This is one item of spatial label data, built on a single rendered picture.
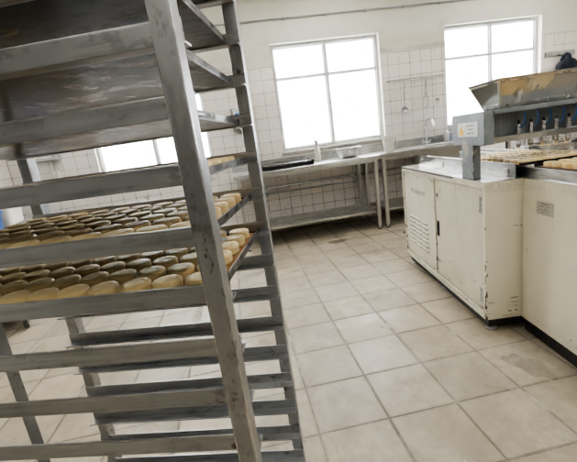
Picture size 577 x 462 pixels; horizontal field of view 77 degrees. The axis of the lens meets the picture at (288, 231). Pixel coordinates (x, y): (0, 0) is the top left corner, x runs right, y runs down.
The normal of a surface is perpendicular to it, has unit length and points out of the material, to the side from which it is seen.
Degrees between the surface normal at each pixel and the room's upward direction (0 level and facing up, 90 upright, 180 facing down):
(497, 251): 90
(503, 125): 90
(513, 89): 115
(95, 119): 90
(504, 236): 90
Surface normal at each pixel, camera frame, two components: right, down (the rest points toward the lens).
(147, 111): -0.08, 0.25
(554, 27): 0.14, 0.22
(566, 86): 0.07, 0.62
